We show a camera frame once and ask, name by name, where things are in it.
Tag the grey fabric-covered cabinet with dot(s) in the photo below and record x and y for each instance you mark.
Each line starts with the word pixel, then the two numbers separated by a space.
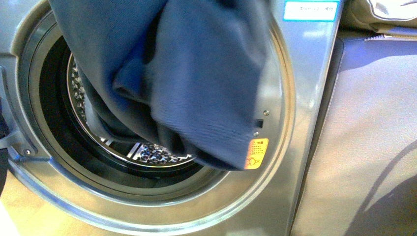
pixel 361 175

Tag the beige folded cloth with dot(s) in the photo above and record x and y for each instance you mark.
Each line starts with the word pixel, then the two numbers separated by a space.
pixel 380 16

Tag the washing machine door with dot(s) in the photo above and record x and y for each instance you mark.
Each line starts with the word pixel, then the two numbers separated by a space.
pixel 4 131

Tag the orange warning sticker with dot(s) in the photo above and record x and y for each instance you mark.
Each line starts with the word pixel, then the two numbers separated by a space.
pixel 256 153

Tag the dark navy garment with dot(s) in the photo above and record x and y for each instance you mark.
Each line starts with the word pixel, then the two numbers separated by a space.
pixel 183 74

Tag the grey front-load washing machine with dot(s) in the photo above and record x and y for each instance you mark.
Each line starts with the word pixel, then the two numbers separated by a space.
pixel 259 202

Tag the white blue energy label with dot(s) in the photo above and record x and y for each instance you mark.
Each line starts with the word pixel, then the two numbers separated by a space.
pixel 310 10

